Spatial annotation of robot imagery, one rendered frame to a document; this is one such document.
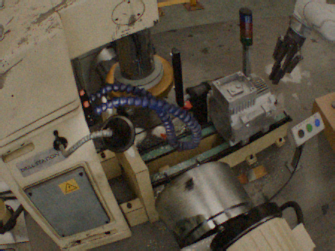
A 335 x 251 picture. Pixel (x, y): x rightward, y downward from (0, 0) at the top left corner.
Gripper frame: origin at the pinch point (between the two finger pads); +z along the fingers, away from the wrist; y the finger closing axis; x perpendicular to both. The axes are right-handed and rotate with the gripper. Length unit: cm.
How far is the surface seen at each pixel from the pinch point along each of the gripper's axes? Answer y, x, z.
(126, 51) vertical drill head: -2, -55, 1
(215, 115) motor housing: -11.2, -5.0, 29.3
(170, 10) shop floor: -215, 109, 76
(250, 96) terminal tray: -0.8, -6.3, 11.6
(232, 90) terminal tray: -5.2, -11.0, 13.4
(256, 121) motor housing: 3.0, -1.0, 18.9
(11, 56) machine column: 12, -91, -7
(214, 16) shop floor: -187, 137, 60
